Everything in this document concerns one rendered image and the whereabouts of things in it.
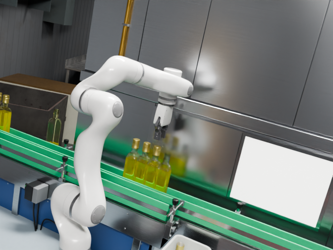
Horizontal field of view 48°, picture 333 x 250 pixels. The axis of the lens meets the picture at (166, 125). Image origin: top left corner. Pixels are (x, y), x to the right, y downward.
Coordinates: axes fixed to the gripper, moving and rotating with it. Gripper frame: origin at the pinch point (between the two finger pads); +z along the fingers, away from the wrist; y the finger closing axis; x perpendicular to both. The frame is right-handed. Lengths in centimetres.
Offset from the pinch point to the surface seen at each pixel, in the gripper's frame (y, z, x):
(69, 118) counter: -269, 101, -259
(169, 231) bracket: 15.2, 36.4, 20.1
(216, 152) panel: -12.4, 3.5, 25.2
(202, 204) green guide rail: -3.6, 27.2, 26.7
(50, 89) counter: -257, 64, -288
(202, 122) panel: -12.3, -8.9, 15.4
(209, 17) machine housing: -15, -57, 7
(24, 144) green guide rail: 7, 27, -75
